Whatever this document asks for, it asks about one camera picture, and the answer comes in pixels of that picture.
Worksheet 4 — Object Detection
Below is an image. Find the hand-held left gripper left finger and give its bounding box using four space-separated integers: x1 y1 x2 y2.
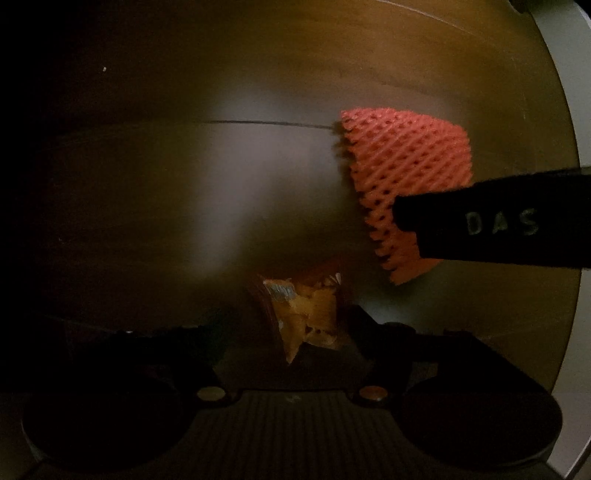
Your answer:
115 318 273 407

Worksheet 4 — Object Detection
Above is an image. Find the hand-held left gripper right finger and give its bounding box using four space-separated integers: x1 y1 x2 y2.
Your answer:
339 305 444 407

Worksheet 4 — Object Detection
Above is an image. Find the orange snack wrapper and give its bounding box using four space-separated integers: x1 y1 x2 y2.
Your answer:
256 272 345 365

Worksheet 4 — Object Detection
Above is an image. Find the orange foam fruit net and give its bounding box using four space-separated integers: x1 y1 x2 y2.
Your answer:
339 107 472 287

